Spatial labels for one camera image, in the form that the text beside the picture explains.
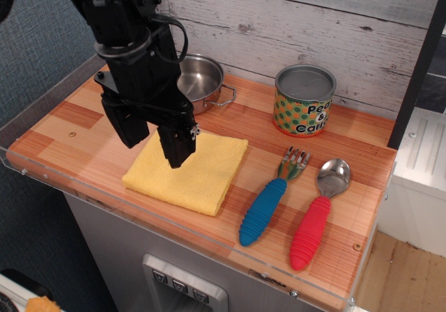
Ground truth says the fork with blue handle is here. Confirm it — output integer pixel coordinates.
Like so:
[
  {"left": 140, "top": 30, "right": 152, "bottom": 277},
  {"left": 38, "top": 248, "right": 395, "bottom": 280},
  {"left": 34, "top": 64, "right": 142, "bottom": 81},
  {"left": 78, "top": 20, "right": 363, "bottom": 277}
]
[{"left": 238, "top": 146, "right": 310, "bottom": 247}]

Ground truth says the yellow folded towel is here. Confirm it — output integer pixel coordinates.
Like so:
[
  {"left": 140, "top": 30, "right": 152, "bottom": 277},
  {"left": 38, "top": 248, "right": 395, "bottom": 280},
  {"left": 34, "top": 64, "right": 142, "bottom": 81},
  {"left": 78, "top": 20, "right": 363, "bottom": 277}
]
[{"left": 122, "top": 132, "right": 249, "bottom": 217}]

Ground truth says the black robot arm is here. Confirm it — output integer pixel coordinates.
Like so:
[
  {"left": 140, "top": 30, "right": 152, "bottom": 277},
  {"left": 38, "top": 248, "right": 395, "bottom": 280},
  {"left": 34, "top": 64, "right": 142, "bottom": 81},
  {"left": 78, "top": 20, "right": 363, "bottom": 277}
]
[{"left": 71, "top": 0, "right": 198, "bottom": 169}]

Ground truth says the orange plush object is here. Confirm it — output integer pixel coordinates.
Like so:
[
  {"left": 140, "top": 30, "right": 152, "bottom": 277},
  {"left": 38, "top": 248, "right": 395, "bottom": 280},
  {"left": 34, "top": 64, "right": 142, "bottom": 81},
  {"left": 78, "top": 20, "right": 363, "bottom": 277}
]
[{"left": 25, "top": 296, "right": 61, "bottom": 312}]

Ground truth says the clear acrylic table guard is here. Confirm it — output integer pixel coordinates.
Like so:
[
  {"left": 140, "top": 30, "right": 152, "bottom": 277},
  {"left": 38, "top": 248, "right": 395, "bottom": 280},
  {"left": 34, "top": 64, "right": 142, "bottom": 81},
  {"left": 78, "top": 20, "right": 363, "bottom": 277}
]
[{"left": 1, "top": 58, "right": 396, "bottom": 311}]

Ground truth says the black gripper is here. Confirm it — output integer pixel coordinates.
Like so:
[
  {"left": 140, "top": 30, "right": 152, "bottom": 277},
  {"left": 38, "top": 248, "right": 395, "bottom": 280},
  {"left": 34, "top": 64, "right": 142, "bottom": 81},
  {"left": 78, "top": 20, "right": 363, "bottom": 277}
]
[{"left": 95, "top": 24, "right": 200, "bottom": 169}]

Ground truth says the white cabinet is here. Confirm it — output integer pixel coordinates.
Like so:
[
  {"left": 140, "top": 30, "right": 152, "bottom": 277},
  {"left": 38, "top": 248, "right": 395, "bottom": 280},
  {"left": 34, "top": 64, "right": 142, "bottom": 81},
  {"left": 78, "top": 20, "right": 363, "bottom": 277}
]
[{"left": 377, "top": 107, "right": 445, "bottom": 256}]

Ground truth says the black vertical post right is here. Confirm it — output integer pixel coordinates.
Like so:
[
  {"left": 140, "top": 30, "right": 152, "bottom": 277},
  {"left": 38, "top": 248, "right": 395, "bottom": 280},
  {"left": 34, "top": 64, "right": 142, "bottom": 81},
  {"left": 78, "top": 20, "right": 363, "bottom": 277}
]
[{"left": 387, "top": 0, "right": 445, "bottom": 150}]

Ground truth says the peas and carrots toy can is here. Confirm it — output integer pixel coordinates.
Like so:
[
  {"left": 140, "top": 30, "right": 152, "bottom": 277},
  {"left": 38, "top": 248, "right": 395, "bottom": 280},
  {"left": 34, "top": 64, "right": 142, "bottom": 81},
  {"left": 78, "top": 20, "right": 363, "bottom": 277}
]
[{"left": 272, "top": 65, "right": 337, "bottom": 138}]

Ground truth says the small stainless steel pot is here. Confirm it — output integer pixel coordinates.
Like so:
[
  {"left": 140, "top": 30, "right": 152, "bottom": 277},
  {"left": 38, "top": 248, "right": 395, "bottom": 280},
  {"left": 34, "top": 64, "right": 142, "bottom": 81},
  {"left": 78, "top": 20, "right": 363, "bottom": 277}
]
[{"left": 177, "top": 54, "right": 236, "bottom": 116}]

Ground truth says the grey dispenser panel with buttons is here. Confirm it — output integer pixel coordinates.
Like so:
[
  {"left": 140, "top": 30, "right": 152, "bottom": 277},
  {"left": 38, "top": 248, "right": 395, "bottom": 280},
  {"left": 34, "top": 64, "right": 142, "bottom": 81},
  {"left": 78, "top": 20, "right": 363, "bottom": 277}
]
[{"left": 142, "top": 253, "right": 229, "bottom": 311}]

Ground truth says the spoon with red handle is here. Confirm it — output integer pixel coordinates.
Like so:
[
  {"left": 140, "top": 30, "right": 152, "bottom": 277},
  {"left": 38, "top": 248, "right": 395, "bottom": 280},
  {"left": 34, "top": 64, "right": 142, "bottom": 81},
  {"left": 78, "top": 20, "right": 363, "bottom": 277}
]
[{"left": 289, "top": 158, "right": 351, "bottom": 271}]

